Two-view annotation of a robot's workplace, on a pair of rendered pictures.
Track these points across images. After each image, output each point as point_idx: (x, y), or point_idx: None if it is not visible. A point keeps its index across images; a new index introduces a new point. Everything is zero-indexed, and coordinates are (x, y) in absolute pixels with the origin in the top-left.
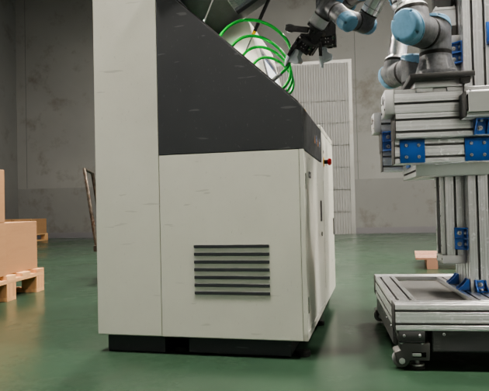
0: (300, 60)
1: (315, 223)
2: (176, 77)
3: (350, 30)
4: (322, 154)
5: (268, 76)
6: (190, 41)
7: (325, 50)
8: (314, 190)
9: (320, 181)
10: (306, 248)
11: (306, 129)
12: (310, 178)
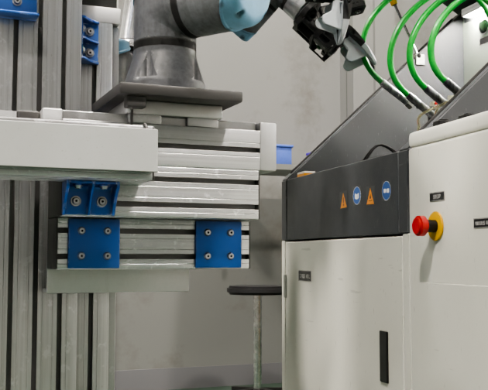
0: (349, 55)
1: (333, 366)
2: None
3: (240, 36)
4: (422, 208)
5: (328, 135)
6: None
7: (327, 11)
8: (334, 302)
9: (383, 283)
10: (282, 382)
11: (293, 207)
12: (305, 281)
